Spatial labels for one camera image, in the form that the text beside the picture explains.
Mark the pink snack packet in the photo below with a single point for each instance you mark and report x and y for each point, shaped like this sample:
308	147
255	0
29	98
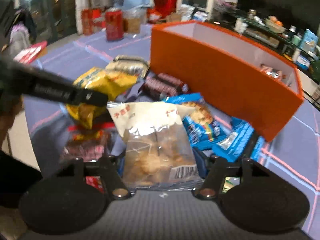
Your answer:
271	71

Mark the yellow chip bag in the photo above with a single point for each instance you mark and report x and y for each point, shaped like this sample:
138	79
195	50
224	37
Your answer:
105	80

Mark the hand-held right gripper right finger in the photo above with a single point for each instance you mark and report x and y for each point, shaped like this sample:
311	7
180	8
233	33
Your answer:
200	160

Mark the dark red snack packet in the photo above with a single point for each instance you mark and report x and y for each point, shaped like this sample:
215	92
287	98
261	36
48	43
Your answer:
85	142

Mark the clear cookie bag white top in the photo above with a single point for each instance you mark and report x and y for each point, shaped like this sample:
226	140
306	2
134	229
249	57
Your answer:
155	150

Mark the beige black-striped snack packet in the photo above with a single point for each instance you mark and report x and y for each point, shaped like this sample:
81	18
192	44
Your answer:
130	65

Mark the dark brown snack packet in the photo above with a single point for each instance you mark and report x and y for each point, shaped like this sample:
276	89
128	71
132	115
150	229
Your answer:
162	85

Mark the blue cookie-print snack packet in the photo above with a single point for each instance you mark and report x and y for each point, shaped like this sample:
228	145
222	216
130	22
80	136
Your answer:
200	127

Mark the blue white package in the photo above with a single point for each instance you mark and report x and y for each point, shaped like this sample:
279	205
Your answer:
200	16

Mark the red white cartons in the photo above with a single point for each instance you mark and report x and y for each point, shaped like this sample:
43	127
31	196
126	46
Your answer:
91	21

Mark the flat red white carton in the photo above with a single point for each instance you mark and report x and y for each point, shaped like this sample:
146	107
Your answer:
30	52

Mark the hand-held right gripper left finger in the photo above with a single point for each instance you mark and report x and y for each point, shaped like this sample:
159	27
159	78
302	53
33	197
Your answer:
112	175

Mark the blue plaid tablecloth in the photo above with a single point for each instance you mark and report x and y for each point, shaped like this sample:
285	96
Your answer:
87	53

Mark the round cookie packet red edge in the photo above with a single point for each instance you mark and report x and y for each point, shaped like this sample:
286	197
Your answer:
93	182

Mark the person's dark clothing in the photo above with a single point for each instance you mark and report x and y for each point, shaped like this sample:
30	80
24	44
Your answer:
15	177

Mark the pink grey jacket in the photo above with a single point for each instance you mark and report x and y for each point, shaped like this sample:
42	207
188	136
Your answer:
20	35

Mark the red storage box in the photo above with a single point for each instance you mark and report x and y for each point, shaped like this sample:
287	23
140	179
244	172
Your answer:
165	2

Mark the orange cardboard box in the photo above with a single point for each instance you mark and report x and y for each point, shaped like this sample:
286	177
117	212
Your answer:
212	80

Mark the red drink can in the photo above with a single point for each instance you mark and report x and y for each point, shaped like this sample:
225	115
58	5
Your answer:
113	25

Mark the blue white carton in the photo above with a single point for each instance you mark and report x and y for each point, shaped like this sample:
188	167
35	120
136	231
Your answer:
308	41

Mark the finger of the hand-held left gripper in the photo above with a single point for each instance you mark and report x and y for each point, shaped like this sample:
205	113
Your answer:
92	97

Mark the fruit bowl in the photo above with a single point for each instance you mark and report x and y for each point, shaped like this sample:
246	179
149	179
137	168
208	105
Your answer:
273	25

